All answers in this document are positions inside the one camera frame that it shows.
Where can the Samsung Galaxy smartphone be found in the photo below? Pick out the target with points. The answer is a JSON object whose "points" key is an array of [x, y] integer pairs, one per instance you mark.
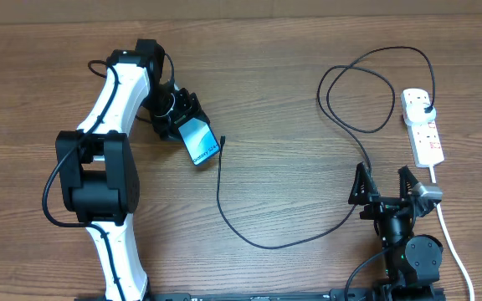
{"points": [[199, 140]]}

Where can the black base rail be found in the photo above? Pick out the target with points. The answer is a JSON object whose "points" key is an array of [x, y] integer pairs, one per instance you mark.
{"points": [[257, 297]]}

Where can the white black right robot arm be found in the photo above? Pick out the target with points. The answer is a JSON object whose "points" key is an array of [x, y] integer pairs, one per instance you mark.
{"points": [[412, 262]]}

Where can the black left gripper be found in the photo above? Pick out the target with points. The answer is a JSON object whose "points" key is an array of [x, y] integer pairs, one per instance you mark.
{"points": [[189, 107]]}

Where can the white power extension strip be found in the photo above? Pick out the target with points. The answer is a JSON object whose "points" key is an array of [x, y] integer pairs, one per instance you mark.
{"points": [[424, 138]]}

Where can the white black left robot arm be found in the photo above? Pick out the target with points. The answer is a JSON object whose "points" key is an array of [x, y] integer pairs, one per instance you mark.
{"points": [[95, 183]]}

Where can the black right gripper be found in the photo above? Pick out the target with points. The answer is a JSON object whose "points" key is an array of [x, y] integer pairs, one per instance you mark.
{"points": [[379, 205]]}

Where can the white charger plug adapter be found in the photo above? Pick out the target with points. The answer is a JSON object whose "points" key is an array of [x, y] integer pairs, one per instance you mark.
{"points": [[416, 114]]}

